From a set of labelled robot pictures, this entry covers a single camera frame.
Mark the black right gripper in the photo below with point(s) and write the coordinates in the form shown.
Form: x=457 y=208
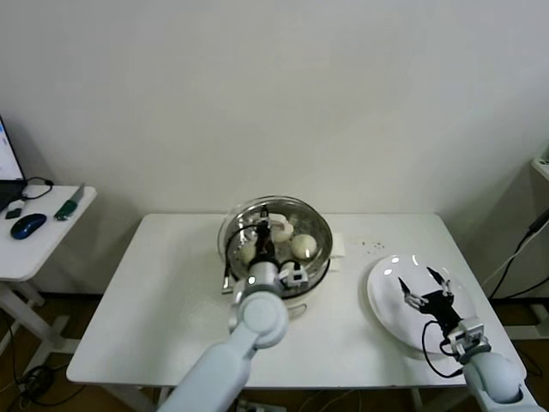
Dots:
x=439 y=304

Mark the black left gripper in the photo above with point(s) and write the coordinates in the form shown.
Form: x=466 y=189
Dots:
x=266 y=242

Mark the white steamed baozi bun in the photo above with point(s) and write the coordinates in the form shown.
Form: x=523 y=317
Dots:
x=303 y=246
x=246 y=254
x=285 y=234

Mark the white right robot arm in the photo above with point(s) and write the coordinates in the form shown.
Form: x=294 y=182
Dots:
x=497 y=382

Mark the perforated steel steamer basket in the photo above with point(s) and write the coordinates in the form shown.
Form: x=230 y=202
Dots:
x=317 y=268

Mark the white round plate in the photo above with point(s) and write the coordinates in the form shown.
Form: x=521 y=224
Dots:
x=386 y=300

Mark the white electric cooker pot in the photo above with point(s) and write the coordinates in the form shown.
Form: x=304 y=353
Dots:
x=339 y=249

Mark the white shelf unit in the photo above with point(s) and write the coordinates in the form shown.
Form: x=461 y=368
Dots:
x=541 y=165

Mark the white power strip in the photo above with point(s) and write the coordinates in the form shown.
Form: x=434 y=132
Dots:
x=257 y=405

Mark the white side desk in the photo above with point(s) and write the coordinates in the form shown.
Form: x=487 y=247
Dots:
x=38 y=249

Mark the blue computer mouse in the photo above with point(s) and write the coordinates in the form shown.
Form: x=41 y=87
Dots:
x=27 y=226

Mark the small black adapter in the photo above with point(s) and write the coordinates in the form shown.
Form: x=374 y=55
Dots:
x=13 y=212

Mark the black laptop computer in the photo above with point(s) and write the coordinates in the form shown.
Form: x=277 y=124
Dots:
x=7 y=163

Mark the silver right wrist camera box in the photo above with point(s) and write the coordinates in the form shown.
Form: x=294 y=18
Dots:
x=471 y=337

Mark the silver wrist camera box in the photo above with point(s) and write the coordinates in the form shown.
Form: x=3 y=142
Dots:
x=471 y=337
x=293 y=276

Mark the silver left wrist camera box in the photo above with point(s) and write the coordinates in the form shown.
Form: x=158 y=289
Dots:
x=293 y=276

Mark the white stand base frame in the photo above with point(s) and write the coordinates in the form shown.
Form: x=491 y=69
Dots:
x=527 y=330

